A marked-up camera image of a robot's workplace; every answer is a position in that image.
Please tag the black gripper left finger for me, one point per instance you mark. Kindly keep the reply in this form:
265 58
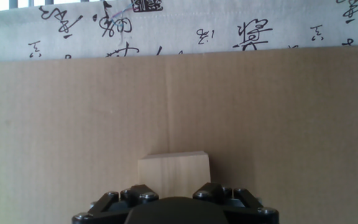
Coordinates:
104 207

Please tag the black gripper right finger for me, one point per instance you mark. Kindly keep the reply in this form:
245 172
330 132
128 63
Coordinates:
247 207

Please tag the cream calligraphy print cloth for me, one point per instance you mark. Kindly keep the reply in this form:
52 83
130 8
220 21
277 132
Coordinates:
179 31

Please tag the brown cardboard sheet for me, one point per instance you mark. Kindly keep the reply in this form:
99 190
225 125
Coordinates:
73 124

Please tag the light wooden block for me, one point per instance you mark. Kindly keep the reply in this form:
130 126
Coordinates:
174 174

